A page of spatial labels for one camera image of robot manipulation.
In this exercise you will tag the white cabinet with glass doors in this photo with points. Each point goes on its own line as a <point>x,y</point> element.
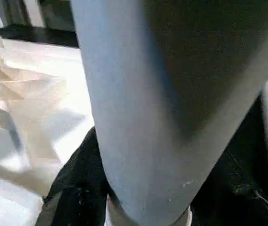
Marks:
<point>30,12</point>

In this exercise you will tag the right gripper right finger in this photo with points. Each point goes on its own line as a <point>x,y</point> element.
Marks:
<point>247,188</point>

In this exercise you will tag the white plastic table top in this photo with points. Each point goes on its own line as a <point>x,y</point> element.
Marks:
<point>35,108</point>

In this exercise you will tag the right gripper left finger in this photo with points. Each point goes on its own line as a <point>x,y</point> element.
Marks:
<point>75,193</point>

